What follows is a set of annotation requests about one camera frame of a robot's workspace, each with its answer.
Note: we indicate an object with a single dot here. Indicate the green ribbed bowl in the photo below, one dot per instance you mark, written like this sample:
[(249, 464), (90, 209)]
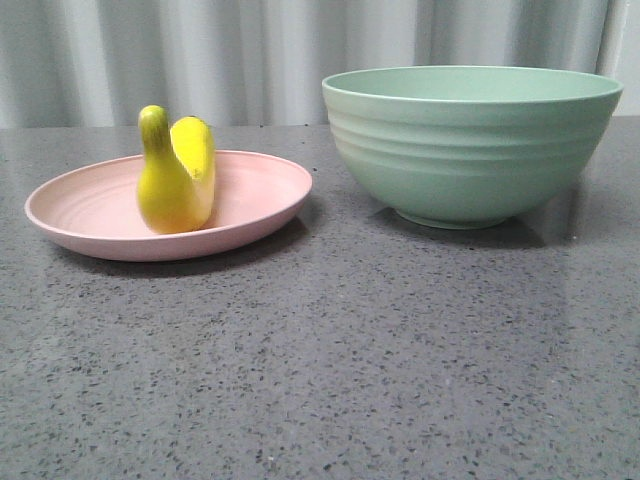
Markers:
[(466, 147)]

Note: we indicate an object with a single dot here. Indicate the white curtain backdrop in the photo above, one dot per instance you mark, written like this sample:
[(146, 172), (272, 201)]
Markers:
[(97, 63)]

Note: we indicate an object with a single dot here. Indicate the yellow banana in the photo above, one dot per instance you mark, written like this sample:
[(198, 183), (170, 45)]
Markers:
[(176, 189)]

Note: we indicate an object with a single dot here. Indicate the pink plate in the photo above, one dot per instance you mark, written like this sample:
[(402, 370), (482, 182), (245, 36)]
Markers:
[(93, 210)]

